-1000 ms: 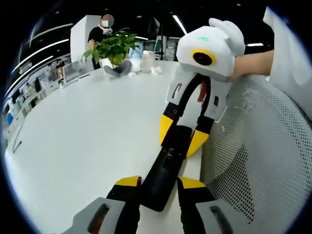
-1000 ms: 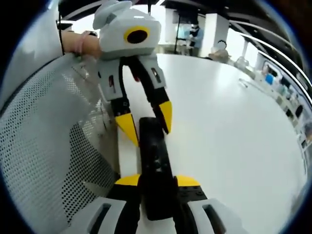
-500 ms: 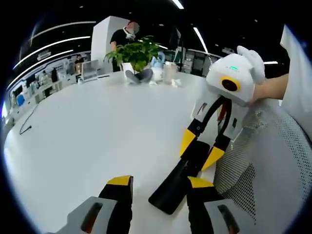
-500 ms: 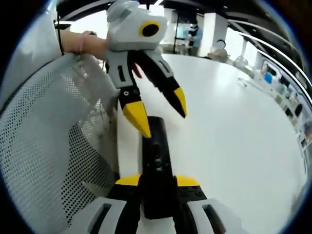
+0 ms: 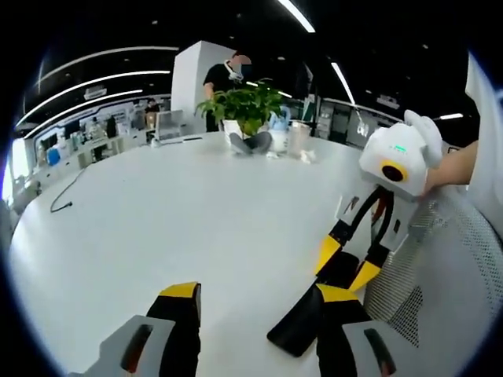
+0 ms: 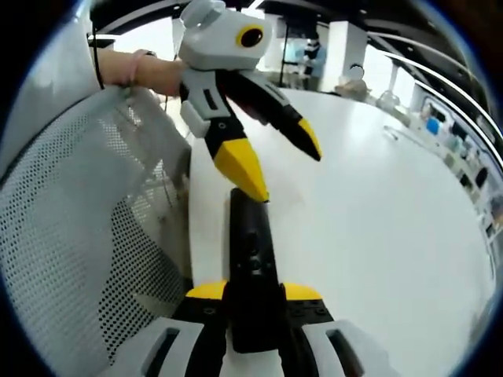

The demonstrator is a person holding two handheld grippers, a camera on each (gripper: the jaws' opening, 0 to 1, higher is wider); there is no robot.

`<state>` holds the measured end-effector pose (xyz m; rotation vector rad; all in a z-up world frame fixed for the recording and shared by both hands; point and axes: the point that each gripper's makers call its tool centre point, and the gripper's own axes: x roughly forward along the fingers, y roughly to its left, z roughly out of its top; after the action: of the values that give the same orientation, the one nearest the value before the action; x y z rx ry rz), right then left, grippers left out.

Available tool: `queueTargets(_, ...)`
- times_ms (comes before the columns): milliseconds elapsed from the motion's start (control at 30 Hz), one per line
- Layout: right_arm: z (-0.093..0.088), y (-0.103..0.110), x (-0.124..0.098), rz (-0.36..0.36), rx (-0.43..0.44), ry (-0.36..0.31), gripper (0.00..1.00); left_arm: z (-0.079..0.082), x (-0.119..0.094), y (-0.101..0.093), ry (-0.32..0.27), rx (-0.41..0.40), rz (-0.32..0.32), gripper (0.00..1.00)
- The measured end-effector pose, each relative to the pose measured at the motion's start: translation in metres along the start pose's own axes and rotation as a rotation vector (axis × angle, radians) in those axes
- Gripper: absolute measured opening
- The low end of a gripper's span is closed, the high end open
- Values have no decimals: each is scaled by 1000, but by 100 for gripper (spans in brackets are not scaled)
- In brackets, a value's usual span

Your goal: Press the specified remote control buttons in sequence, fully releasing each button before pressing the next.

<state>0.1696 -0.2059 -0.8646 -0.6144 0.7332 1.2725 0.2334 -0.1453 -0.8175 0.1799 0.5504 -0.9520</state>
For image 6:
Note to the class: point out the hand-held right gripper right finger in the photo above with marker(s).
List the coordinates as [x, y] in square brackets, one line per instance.
[314, 345]

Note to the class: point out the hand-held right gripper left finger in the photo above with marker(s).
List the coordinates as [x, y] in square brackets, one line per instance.
[184, 345]

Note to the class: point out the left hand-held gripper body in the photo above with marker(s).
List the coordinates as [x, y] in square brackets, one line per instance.
[216, 43]

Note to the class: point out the black remote control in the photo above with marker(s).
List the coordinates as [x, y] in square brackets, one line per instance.
[251, 228]

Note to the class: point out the person's left hand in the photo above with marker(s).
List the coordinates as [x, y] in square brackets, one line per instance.
[161, 74]

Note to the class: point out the black floor stand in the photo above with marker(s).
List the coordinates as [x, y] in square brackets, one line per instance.
[284, 55]

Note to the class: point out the white pillar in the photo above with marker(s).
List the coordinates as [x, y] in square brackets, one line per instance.
[344, 47]

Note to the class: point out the blue water jug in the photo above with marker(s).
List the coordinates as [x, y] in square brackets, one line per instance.
[433, 126]

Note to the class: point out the white perforated mesh basket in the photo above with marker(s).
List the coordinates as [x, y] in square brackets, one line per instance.
[59, 255]

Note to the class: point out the person's white clothing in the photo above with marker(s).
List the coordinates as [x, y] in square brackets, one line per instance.
[47, 78]

